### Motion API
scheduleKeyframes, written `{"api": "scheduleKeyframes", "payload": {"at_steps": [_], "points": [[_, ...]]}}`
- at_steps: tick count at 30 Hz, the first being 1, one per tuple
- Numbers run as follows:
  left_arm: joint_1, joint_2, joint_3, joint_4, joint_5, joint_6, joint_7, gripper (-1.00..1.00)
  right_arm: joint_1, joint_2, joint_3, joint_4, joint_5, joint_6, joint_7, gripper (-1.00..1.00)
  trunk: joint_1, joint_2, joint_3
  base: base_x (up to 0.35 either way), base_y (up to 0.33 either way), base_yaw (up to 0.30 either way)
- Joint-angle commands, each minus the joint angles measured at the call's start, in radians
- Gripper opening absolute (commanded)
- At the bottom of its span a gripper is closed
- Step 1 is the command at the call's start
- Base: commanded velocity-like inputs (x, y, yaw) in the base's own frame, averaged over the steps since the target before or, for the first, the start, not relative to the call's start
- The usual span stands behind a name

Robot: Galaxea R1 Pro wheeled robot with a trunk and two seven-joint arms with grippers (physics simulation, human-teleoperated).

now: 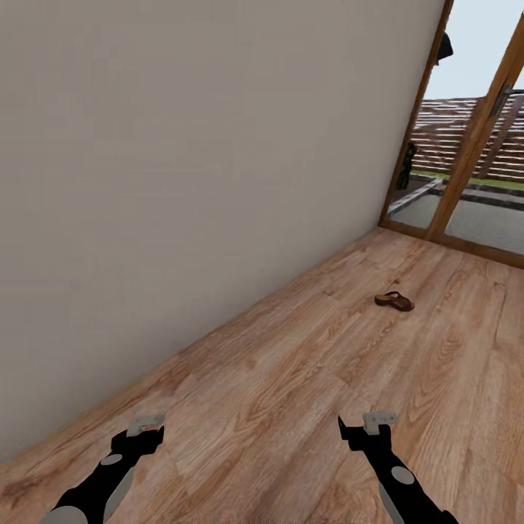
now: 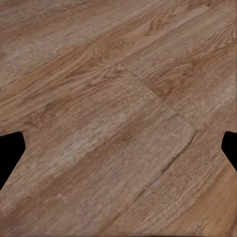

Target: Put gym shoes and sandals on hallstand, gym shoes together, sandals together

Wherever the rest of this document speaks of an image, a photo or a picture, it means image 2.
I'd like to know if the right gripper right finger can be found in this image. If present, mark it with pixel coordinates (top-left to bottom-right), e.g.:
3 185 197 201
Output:
221 131 237 171

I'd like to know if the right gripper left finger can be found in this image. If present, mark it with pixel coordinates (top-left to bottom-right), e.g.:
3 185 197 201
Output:
0 131 26 190

